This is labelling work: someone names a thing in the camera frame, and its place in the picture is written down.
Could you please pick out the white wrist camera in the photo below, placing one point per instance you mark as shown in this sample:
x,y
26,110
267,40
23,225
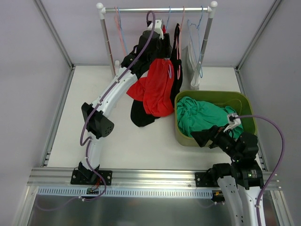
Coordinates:
x,y
233,121
159,28

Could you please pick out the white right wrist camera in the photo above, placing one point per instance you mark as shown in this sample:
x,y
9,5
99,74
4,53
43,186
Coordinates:
x,y
233,121

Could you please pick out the metal clothes rack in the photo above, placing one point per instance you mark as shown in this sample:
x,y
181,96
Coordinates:
x,y
102,11

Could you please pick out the white slotted cable duct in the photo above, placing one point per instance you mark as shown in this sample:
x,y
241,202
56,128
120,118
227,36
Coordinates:
x,y
127,192

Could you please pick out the olive green plastic basket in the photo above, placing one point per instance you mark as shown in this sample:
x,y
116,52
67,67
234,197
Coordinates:
x,y
220,98

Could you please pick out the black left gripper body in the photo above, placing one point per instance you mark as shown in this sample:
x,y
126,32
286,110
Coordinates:
x,y
166,47

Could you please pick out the white tank top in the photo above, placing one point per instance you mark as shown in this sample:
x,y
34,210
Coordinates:
x,y
192,69

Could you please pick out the black tank top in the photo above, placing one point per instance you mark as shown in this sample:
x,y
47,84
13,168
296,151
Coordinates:
x,y
138,115

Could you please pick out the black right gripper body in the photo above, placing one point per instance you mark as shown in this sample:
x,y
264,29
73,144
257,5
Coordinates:
x,y
212,135

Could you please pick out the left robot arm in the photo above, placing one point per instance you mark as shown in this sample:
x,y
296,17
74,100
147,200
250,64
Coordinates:
x,y
151,46

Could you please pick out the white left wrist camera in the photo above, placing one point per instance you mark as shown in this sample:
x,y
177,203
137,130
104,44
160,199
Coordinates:
x,y
159,28

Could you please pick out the aluminium mounting rail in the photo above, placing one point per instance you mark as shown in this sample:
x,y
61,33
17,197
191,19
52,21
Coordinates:
x,y
125,178

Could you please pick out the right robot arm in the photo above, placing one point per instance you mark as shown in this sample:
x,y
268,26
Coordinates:
x,y
240,181

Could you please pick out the red tank top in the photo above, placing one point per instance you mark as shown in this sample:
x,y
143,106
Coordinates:
x,y
154,90

